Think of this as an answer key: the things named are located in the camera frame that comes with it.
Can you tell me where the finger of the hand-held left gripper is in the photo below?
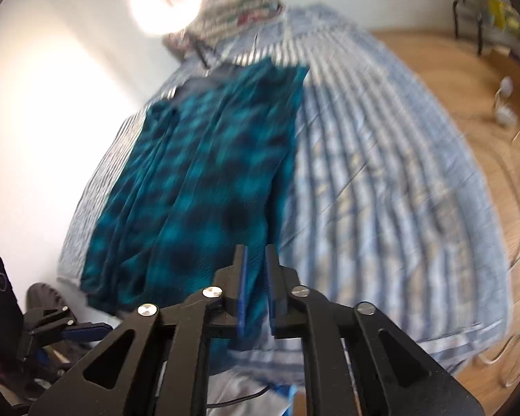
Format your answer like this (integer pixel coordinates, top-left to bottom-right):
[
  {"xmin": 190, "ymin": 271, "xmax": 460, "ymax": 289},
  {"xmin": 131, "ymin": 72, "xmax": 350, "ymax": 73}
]
[{"xmin": 26, "ymin": 305, "xmax": 113, "ymax": 348}]

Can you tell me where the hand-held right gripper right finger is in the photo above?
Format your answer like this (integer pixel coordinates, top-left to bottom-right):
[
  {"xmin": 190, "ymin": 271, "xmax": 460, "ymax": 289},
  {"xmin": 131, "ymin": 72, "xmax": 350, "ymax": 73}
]
[{"xmin": 266, "ymin": 245, "xmax": 483, "ymax": 416}]

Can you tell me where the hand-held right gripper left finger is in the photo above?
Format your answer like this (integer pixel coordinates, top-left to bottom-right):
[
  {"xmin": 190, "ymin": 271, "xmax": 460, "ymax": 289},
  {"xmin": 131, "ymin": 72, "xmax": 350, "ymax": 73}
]
[{"xmin": 27, "ymin": 245, "xmax": 248, "ymax": 416}]

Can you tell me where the teal plaid fleece jacket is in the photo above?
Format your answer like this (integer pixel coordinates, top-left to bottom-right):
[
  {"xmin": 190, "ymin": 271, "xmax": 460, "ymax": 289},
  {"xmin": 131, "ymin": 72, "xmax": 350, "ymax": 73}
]
[{"xmin": 80, "ymin": 56, "xmax": 310, "ymax": 352}]

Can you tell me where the black clothes rack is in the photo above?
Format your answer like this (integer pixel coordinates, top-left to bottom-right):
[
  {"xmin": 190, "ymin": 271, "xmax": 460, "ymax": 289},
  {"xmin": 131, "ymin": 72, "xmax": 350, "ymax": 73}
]
[{"xmin": 453, "ymin": 0, "xmax": 520, "ymax": 59}]

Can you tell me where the grey ribbed cloth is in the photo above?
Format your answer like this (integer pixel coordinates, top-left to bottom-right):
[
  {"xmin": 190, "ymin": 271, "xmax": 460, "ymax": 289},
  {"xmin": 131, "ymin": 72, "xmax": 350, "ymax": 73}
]
[{"xmin": 26, "ymin": 283, "xmax": 87, "ymax": 313}]

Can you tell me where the blue striped blanket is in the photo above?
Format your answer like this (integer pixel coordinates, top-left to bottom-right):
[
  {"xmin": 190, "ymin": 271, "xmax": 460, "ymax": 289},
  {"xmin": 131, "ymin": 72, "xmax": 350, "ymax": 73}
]
[{"xmin": 56, "ymin": 30, "xmax": 514, "ymax": 375}]

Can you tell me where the black tripod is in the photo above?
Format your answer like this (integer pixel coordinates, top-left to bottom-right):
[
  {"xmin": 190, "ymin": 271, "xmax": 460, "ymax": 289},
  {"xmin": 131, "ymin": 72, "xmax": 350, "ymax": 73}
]
[{"xmin": 186, "ymin": 30, "xmax": 226, "ymax": 70}]

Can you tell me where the floral folded quilt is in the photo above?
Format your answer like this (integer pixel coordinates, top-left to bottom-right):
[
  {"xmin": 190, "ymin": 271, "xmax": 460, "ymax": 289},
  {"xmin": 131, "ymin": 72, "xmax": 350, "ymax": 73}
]
[{"xmin": 162, "ymin": 4, "xmax": 283, "ymax": 59}]

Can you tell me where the blue checked bed sheet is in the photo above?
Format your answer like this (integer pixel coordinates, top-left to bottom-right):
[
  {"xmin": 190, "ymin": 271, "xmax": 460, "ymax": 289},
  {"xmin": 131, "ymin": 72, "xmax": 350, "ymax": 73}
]
[{"xmin": 217, "ymin": 3, "xmax": 360, "ymax": 59}]

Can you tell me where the white power strip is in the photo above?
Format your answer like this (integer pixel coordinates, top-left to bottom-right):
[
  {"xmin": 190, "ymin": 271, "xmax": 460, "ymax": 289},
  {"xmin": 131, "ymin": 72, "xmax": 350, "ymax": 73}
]
[{"xmin": 494, "ymin": 104, "xmax": 518, "ymax": 128}]

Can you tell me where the yellow crate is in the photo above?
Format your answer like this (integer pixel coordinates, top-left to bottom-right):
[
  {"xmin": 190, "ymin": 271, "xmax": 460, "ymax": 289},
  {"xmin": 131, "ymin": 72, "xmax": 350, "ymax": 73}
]
[{"xmin": 487, "ymin": 0, "xmax": 520, "ymax": 33}]

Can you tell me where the black thin cable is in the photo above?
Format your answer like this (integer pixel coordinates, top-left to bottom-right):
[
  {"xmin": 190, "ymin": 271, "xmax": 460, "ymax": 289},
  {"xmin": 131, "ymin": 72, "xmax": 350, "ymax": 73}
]
[{"xmin": 206, "ymin": 383, "xmax": 271, "ymax": 408}]

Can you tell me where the white ring light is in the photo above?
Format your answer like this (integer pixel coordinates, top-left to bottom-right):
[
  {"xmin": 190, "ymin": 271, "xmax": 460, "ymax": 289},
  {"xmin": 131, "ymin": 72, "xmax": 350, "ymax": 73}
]
[{"xmin": 129, "ymin": 0, "xmax": 203, "ymax": 35}]

